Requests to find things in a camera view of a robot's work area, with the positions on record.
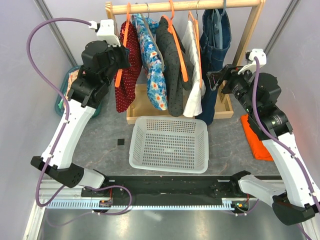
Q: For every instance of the dark grey dotted garment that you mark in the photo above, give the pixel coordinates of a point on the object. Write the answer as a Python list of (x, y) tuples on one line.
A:
[(175, 85)]

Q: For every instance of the small black square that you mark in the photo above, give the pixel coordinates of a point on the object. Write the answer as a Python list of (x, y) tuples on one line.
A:
[(120, 141)]

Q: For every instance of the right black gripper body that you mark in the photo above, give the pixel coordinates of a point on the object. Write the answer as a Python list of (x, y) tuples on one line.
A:
[(238, 84)]

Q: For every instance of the blue denim jeans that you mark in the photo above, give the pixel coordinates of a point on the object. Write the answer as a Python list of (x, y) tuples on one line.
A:
[(212, 60)]

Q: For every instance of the orange hanger of skirt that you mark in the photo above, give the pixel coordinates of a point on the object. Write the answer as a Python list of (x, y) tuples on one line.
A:
[(125, 39)]

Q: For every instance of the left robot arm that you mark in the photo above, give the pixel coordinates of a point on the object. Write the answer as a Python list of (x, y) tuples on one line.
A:
[(101, 62)]

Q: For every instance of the blue-grey hanger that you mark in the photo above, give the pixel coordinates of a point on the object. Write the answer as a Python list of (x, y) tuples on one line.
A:
[(217, 26)]

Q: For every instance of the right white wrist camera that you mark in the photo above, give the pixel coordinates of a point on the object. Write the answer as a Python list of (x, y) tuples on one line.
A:
[(254, 58)]

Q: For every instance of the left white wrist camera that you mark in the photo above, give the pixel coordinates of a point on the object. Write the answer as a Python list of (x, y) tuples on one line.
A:
[(105, 31)]

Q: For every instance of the pink floral cloth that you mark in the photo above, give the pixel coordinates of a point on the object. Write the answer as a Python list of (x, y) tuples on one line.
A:
[(72, 77)]

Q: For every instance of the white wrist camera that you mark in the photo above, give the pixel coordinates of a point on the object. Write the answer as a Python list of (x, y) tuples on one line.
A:
[(105, 31), (254, 58)]

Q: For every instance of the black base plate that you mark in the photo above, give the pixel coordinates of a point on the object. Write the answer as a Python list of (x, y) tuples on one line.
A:
[(185, 189)]

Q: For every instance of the red polka dot skirt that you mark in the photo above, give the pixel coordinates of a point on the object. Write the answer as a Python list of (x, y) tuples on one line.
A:
[(125, 93)]

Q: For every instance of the white slotted cable duct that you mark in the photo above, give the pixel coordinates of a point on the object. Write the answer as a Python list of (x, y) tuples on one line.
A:
[(95, 204)]

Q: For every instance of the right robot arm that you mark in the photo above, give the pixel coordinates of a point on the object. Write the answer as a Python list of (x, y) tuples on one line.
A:
[(299, 199)]

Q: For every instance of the white plastic basket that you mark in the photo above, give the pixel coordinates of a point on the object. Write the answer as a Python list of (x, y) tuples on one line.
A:
[(169, 144)]

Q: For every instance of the blue floral garment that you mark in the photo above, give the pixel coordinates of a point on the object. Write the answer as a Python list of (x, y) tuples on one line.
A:
[(152, 60)]

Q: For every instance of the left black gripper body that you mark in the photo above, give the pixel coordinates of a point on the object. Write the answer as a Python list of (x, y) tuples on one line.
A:
[(119, 59)]

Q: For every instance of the orange hanger of white garment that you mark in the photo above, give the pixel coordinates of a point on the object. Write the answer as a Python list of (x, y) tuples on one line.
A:
[(196, 34)]

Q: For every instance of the wooden clothes rack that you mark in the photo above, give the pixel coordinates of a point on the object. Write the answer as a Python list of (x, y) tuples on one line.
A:
[(140, 107)]

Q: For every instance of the orange hanger of grey garment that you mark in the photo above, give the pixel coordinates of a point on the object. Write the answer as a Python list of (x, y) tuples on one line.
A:
[(172, 31)]

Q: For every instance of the white garment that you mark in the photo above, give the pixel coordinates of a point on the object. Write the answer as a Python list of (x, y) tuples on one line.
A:
[(193, 105)]

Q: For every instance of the teal plastic bin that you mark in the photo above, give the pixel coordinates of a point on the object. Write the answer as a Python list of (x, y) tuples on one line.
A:
[(58, 107)]

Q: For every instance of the orange folded cloth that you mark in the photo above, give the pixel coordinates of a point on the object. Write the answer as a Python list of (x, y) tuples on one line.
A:
[(258, 150)]

